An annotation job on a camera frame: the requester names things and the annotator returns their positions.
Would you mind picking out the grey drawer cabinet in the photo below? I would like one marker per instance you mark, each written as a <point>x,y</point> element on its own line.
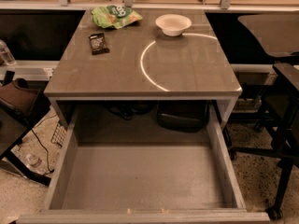
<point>145,64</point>

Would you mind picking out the grey open top drawer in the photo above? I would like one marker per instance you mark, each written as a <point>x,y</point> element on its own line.
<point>112,171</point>

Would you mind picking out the black bag under cabinet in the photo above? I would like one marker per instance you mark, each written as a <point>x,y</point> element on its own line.
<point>183,116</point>

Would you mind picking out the black snack packet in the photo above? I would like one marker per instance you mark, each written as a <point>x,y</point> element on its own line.
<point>98,44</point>

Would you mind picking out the white paper bowl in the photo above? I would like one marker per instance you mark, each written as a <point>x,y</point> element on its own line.
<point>173,24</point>

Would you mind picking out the green chip bag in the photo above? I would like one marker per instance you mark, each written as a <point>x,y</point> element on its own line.
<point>114,16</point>

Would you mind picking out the dark brown chair left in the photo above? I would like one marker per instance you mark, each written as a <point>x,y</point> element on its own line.
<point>21,108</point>

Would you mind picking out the clear plastic bottle on floor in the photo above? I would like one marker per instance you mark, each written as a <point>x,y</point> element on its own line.
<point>34,163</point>

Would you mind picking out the black office chair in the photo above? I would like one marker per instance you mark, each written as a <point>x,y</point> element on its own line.
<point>278,35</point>

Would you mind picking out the clear bottle at left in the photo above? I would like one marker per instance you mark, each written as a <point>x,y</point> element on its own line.
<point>6,54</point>

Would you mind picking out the wire mesh basket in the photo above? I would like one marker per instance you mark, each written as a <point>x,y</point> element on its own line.
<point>58,135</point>

